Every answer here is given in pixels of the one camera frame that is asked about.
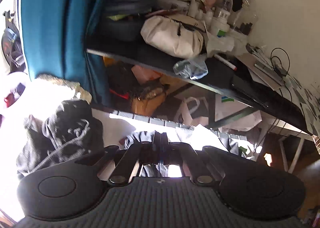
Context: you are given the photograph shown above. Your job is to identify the black denim jeans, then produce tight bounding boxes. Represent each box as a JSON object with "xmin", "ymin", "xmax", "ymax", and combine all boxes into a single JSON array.
[{"xmin": 119, "ymin": 126, "xmax": 253, "ymax": 177}]

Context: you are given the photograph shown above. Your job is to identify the dark grey hoodie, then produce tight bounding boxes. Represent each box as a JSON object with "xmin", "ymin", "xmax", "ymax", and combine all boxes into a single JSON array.
[{"xmin": 16, "ymin": 100, "xmax": 104, "ymax": 180}]

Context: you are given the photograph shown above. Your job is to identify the clear plastic bag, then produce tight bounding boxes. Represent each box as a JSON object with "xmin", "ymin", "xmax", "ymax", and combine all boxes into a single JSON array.
[{"xmin": 173, "ymin": 54, "xmax": 208, "ymax": 80}]

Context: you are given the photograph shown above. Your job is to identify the black desk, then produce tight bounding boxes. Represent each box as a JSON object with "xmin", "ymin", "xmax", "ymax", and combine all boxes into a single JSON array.
[{"xmin": 86, "ymin": 34, "xmax": 317, "ymax": 135}]

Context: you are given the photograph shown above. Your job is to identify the geometric pattern tablecloth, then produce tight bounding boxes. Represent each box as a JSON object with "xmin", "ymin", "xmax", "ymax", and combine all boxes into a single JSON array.
[{"xmin": 284, "ymin": 75, "xmax": 319, "ymax": 136}]

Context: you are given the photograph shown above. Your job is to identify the lavender plastic basin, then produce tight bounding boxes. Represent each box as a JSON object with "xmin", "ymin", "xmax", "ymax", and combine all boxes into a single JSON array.
[{"xmin": 1, "ymin": 71, "xmax": 30, "ymax": 117}]

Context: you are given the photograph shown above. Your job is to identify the exercise bike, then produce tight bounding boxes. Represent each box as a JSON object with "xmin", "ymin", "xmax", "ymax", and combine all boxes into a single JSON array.
[{"xmin": 1, "ymin": 0, "xmax": 26, "ymax": 73}]

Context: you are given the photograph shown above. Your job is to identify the teal curtain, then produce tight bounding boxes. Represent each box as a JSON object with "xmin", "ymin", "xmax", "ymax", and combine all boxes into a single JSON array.
[{"xmin": 18, "ymin": 0, "xmax": 111, "ymax": 106}]

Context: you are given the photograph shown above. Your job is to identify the beige drawstring bag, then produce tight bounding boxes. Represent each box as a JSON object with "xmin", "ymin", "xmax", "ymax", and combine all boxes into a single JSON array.
[{"xmin": 140, "ymin": 16, "xmax": 204, "ymax": 59}]

